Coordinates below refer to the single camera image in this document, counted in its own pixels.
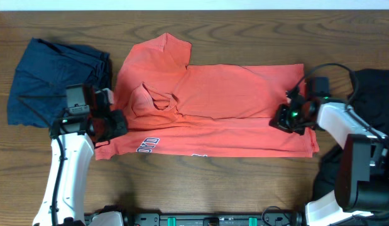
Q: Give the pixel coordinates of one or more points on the folded navy blue garment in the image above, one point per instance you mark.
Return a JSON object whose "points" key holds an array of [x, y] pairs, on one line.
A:
{"points": [[42, 75]]}

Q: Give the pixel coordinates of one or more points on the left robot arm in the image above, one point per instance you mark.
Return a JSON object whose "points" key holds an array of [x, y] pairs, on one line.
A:
{"points": [[86, 121]]}

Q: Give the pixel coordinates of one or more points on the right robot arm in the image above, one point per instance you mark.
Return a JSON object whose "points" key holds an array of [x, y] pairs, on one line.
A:
{"points": [[362, 183]]}

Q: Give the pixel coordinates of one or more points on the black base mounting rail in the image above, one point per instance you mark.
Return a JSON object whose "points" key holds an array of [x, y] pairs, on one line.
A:
{"points": [[270, 216]]}

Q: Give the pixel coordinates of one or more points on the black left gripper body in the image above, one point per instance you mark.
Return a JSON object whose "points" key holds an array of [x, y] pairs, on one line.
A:
{"points": [[110, 125]]}

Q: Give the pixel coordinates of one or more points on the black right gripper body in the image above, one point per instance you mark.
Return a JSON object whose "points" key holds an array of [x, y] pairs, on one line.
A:
{"points": [[293, 120]]}

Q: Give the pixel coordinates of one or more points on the black garment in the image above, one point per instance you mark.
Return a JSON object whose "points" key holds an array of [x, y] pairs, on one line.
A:
{"points": [[372, 105]]}

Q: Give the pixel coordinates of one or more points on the red orange t-shirt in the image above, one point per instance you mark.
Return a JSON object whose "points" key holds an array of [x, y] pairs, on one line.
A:
{"points": [[173, 107]]}

